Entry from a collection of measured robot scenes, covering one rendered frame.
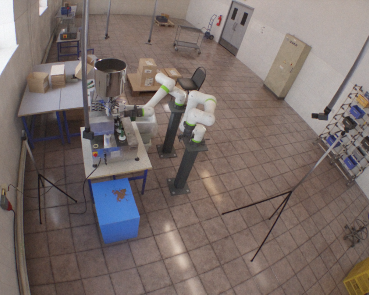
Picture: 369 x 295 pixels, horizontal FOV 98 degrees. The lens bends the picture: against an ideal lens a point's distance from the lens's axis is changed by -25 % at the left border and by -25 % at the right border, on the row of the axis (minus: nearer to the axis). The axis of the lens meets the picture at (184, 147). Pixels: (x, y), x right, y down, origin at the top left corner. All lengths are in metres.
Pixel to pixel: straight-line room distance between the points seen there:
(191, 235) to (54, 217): 1.81
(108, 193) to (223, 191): 1.83
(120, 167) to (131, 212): 0.49
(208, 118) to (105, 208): 1.34
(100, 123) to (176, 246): 1.73
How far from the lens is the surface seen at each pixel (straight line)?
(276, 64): 7.02
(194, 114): 1.73
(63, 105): 3.25
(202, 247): 2.88
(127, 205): 2.27
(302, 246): 3.75
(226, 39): 9.79
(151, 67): 4.65
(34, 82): 3.59
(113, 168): 2.34
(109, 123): 1.99
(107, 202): 2.29
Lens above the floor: 2.61
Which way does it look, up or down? 44 degrees down
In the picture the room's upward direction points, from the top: 19 degrees clockwise
